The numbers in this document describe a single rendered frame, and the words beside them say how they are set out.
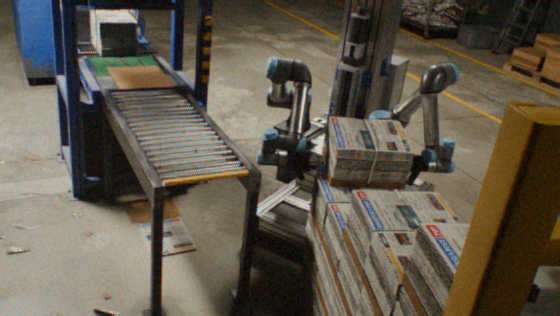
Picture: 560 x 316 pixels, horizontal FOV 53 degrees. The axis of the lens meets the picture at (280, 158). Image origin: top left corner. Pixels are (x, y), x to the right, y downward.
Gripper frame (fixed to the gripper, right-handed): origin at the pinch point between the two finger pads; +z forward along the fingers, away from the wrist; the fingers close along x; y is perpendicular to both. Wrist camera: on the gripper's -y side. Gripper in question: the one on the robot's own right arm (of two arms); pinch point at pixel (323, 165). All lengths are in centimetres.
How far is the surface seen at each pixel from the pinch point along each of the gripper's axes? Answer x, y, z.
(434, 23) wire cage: 672, 97, 322
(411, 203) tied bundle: -78, 6, 18
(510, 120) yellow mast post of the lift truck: -199, 57, -18
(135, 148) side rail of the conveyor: 15, 0, -98
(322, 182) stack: -18.1, -4.4, -3.9
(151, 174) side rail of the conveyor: -13, -6, -87
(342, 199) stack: -33.6, -7.9, 2.8
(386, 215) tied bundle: -88, 3, 5
